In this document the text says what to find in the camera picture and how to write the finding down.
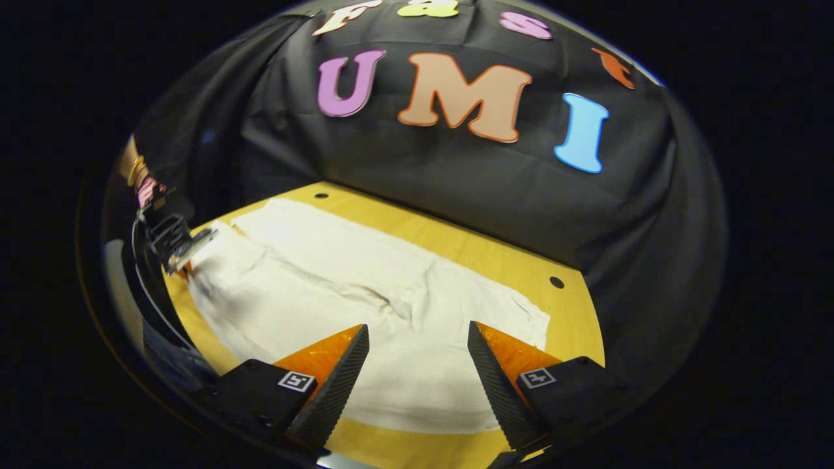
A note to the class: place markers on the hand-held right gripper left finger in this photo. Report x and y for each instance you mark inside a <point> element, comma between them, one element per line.
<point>339,384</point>

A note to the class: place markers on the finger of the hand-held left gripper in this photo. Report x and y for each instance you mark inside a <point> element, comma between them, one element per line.
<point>192,251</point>

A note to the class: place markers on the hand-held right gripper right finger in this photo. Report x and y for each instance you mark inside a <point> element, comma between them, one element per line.
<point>498,384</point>

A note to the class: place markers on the white jeans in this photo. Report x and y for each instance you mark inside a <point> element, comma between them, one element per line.
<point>326,280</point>

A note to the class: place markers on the black backdrop cloth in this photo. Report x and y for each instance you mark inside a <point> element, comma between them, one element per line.
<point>456,182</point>

